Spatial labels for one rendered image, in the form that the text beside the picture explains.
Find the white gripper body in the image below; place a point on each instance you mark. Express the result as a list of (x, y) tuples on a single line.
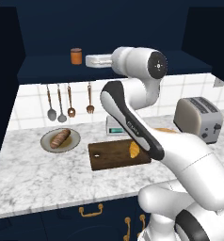
[(97, 61)]

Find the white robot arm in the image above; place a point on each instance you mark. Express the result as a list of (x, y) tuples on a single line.
[(192, 163)]

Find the orange jam jar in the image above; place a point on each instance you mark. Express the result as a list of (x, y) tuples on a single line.
[(76, 57)]

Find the dark wooden cutting board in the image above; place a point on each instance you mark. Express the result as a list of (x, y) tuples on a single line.
[(110, 155)]

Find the golden croissant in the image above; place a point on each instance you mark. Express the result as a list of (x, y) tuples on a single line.
[(134, 150)]

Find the dark blue cabinet door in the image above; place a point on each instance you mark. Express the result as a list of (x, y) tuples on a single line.
[(4, 94), (211, 37)]

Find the wooden fork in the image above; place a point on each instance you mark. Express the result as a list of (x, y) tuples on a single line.
[(90, 108)]

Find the wooden slotted spoon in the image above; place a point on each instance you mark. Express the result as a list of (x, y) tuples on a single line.
[(71, 111)]

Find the grey metal ladle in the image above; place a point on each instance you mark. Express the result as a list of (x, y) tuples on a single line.
[(61, 117)]

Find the grey metal spoon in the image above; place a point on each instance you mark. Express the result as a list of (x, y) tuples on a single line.
[(51, 114)]

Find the white kitchen scale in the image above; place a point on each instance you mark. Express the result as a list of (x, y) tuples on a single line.
[(115, 129)]

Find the grey round plate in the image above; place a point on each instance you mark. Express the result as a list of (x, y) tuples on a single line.
[(73, 140)]

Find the brown baguette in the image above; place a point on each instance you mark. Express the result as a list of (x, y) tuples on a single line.
[(60, 138)]

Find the orange pastry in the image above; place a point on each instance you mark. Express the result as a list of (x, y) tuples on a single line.
[(165, 130)]

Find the silver toaster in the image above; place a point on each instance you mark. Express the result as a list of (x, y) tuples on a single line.
[(195, 120)]

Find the dark blue drawer front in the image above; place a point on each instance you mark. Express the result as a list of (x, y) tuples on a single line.
[(70, 226)]

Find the dark blue cupboard door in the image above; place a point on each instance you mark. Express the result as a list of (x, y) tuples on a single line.
[(13, 230)]

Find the dark blue wall cabinet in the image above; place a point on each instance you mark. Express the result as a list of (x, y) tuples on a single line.
[(54, 67)]

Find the grey wall outlet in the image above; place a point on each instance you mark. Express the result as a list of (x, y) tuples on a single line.
[(218, 82)]

